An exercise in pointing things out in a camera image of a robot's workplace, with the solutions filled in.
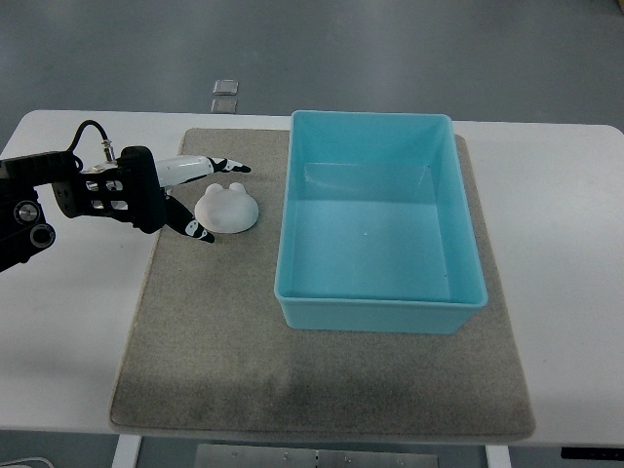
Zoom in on white left table leg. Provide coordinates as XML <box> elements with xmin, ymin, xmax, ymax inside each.
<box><xmin>111</xmin><ymin>435</ymin><xmax>142</xmax><ymax>468</ymax></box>

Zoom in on white table leg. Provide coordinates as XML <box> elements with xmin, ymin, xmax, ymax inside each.
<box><xmin>485</xmin><ymin>446</ymin><xmax>512</xmax><ymax>468</ymax></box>
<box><xmin>111</xmin><ymin>435</ymin><xmax>142</xmax><ymax>468</ymax></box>

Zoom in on upper metal floor plate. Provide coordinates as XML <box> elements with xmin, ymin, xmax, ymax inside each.
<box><xmin>213</xmin><ymin>79</ymin><xmax>239</xmax><ymax>96</ymax></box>

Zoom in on grey felt mat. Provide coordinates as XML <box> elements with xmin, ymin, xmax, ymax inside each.
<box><xmin>109</xmin><ymin>128</ymin><xmax>535</xmax><ymax>444</ymax></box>

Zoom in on light blue plastic box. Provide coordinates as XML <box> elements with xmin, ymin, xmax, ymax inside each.
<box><xmin>274</xmin><ymin>110</ymin><xmax>488</xmax><ymax>334</ymax></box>

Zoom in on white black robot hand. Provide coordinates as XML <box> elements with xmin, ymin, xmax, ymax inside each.
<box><xmin>52</xmin><ymin>146</ymin><xmax>252</xmax><ymax>243</ymax></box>

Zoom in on black table control panel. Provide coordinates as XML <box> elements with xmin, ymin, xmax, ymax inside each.
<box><xmin>561</xmin><ymin>447</ymin><xmax>624</xmax><ymax>461</ymax></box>

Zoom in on white bunny toy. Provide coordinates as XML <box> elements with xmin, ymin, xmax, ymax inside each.
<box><xmin>194</xmin><ymin>182</ymin><xmax>259</xmax><ymax>234</ymax></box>

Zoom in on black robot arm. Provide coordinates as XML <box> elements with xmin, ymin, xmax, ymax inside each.
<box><xmin>1</xmin><ymin>120</ymin><xmax>115</xmax><ymax>271</ymax></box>

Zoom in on white right table leg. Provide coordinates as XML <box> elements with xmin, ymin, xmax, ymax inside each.
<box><xmin>485</xmin><ymin>446</ymin><xmax>512</xmax><ymax>468</ymax></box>

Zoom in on lower metal floor plate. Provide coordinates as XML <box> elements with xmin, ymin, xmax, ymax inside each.
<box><xmin>211</xmin><ymin>97</ymin><xmax>238</xmax><ymax>114</ymax></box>

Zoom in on metal floor plate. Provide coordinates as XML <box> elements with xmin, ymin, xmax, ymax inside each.
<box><xmin>213</xmin><ymin>79</ymin><xmax>239</xmax><ymax>96</ymax></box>
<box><xmin>211</xmin><ymin>97</ymin><xmax>238</xmax><ymax>114</ymax></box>

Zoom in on metal table base plate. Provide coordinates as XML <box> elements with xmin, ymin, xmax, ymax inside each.
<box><xmin>194</xmin><ymin>444</ymin><xmax>439</xmax><ymax>468</ymax></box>

